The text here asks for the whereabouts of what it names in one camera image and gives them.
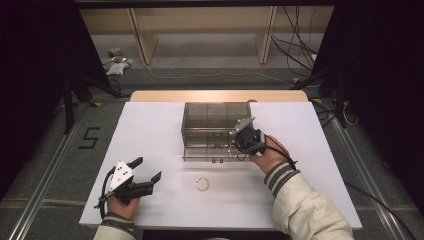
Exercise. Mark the black metal stand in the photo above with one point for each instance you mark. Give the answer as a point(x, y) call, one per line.
point(339, 100)
point(68, 106)

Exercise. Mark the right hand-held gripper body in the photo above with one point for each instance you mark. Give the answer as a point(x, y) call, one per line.
point(248, 138)

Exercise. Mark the aluminium floor rail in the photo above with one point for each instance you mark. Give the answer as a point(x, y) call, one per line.
point(373, 213)
point(46, 173)

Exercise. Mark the white board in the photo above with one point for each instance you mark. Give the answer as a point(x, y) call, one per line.
point(150, 133)

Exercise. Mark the black curtain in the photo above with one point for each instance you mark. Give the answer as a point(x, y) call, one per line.
point(383, 83)
point(33, 83)

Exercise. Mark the grey power adapter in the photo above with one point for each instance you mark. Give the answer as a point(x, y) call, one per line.
point(114, 52)

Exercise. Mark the person's left hand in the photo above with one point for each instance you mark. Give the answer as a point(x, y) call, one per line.
point(120, 209)

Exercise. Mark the light wooden shelf unit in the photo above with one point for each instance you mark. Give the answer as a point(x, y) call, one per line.
point(200, 20)

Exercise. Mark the white cloth bundle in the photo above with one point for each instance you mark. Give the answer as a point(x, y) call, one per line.
point(117, 68)

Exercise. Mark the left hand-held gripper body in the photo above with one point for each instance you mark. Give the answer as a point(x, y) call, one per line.
point(120, 178)

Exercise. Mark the smoky transparent drawer organizer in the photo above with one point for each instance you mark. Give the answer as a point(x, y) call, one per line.
point(206, 115)

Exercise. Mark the wooden table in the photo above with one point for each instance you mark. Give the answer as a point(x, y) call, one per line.
point(200, 96)

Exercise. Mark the person's right hand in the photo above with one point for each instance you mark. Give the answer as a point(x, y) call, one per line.
point(271, 158)

